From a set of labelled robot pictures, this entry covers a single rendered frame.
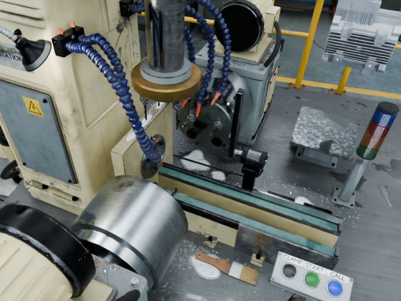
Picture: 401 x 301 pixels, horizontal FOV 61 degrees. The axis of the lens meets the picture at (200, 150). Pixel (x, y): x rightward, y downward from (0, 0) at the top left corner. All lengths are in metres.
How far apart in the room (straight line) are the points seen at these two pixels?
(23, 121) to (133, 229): 0.47
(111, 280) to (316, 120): 1.11
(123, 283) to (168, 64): 0.49
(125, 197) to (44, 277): 0.32
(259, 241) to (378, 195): 0.58
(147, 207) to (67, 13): 0.46
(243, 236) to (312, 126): 0.62
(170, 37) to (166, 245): 0.47
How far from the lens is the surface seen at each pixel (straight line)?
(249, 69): 1.31
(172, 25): 0.81
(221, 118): 1.17
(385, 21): 1.26
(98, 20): 0.94
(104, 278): 0.71
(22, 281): 0.53
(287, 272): 0.83
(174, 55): 0.84
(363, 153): 1.23
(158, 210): 0.80
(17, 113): 1.06
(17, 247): 0.54
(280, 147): 1.53
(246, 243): 1.11
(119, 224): 0.77
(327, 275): 0.86
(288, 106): 1.80
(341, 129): 1.53
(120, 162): 0.96
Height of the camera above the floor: 1.77
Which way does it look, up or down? 42 degrees down
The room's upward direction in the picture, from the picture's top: 3 degrees clockwise
